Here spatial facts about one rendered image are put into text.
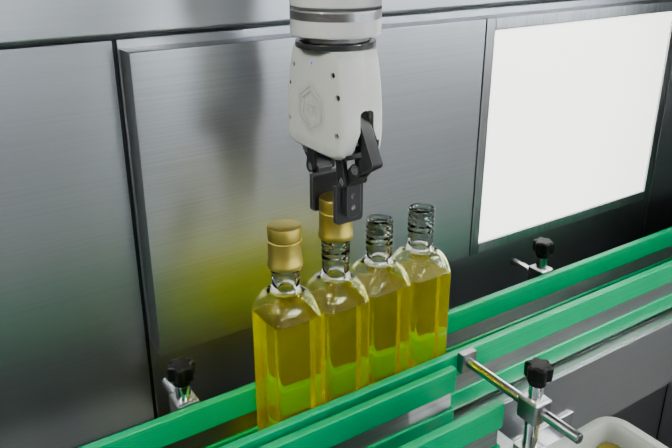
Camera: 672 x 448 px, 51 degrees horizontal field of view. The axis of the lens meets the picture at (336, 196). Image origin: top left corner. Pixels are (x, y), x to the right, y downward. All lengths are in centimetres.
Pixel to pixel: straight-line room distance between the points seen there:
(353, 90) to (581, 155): 62
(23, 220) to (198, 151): 18
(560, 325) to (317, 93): 50
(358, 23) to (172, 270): 34
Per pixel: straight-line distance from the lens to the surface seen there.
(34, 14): 70
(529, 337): 95
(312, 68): 65
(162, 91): 73
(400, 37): 87
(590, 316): 104
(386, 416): 79
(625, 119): 125
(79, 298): 81
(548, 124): 110
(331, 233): 70
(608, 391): 112
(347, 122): 63
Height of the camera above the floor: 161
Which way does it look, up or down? 21 degrees down
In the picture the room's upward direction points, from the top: straight up
